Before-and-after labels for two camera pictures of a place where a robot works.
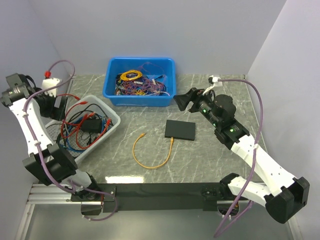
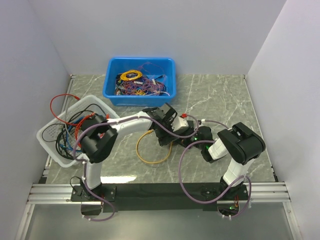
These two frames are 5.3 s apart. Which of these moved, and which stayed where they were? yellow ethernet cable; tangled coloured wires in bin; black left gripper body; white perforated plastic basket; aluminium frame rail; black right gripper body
Moved: black left gripper body; black right gripper body; yellow ethernet cable
Stayed: aluminium frame rail; tangled coloured wires in bin; white perforated plastic basket
